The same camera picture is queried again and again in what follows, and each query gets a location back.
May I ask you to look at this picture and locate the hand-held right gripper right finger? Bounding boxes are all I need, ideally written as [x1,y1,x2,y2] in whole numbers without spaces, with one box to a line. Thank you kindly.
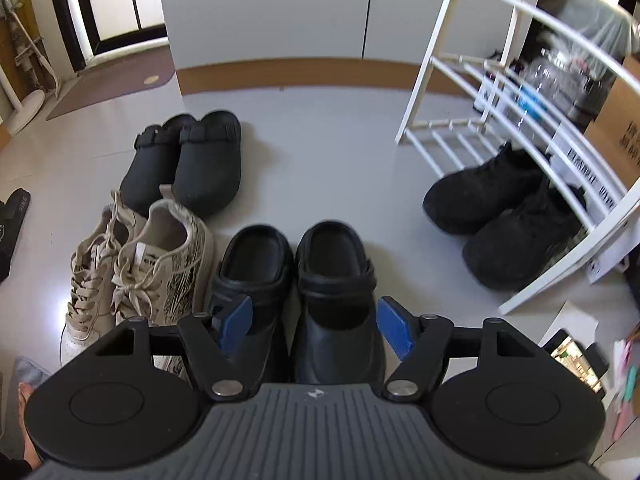
[376,295,542,402]

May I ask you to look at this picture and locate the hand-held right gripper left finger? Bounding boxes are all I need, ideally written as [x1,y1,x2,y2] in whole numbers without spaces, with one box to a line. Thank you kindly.
[94,294,254,402]

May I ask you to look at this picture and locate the glossy black strap clog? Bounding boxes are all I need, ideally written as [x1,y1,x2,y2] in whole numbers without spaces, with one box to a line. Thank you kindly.
[206,224,297,387]
[292,219,389,387]

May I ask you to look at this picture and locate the white printed sneaker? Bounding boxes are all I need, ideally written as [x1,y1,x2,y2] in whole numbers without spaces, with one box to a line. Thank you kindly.
[59,189,152,367]
[111,184,217,377]

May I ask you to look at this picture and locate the black lace-up sneaker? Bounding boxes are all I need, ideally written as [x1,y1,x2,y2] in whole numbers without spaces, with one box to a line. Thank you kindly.
[461,174,589,292]
[422,140,552,237]

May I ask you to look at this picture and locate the matte dark grey clog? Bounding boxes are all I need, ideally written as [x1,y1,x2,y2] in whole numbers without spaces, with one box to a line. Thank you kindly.
[171,108,244,220]
[118,112,199,207]

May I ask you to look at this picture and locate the white shoe rack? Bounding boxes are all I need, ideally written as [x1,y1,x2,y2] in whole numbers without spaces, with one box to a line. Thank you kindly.
[394,0,640,317]

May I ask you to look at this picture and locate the white paper sheet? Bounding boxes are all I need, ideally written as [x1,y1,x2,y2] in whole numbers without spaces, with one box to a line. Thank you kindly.
[536,299,602,352]

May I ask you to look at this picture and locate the black smartphone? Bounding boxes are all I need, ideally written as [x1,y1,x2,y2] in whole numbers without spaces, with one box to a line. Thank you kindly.
[541,328,607,397]

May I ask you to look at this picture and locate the black phone holder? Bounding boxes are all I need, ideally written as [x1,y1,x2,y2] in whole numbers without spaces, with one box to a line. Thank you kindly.
[582,341,612,397]

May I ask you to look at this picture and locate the grey floor cloth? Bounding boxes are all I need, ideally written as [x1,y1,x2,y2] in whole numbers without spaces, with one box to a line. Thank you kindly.
[14,355,52,392]

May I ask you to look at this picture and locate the person's bare foot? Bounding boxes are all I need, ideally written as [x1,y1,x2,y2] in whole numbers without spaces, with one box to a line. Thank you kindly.
[16,381,47,462]

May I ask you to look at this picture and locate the white printed carton box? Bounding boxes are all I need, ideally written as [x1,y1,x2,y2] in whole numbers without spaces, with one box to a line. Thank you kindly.
[544,120,632,282]

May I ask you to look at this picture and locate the black printed slide sandal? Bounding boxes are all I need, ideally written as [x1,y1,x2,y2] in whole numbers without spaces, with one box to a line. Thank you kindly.
[0,186,32,282]

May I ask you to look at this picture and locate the clear water bottle blue label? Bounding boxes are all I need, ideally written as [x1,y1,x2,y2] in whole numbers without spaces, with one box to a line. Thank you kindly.
[514,49,567,127]

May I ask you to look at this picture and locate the brown door mat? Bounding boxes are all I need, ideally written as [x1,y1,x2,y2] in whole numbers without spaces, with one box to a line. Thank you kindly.
[45,49,177,123]

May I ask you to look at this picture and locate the white floor stand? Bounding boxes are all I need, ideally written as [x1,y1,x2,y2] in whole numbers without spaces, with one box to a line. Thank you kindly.
[0,0,48,137]

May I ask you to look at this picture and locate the brown cardboard box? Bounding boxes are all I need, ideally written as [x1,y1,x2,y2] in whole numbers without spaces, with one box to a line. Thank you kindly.
[581,52,640,187]

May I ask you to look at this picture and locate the black framed glass door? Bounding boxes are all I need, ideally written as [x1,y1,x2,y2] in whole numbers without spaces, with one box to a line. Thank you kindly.
[46,0,169,72]

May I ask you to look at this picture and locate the grey cloth cover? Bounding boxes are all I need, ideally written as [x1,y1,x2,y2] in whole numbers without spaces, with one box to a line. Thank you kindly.
[541,0,634,59]

